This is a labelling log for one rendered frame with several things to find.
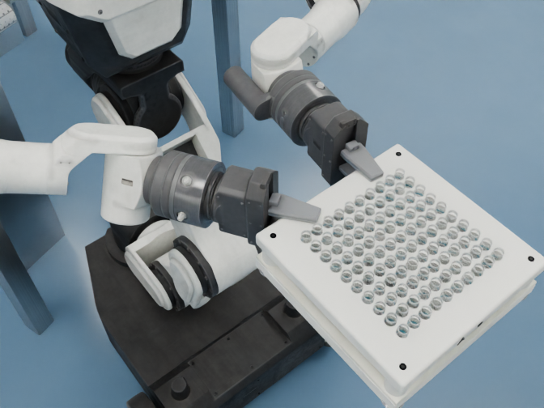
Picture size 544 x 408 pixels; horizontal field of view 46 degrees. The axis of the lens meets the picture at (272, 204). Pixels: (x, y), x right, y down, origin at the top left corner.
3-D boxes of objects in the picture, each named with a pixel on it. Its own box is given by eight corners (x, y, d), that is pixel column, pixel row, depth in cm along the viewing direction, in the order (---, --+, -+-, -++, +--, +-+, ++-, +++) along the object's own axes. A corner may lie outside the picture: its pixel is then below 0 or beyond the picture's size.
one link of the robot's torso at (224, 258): (188, 298, 138) (82, 101, 126) (252, 256, 145) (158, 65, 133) (214, 310, 125) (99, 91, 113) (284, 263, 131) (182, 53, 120)
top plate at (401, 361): (400, 395, 66) (403, 388, 64) (254, 244, 78) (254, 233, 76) (545, 269, 75) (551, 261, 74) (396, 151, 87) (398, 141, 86)
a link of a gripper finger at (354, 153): (367, 184, 81) (339, 154, 85) (387, 174, 82) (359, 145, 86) (368, 176, 80) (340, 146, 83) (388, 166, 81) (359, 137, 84)
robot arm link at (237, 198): (282, 150, 78) (193, 129, 80) (256, 207, 72) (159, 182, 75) (282, 215, 87) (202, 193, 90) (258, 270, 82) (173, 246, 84)
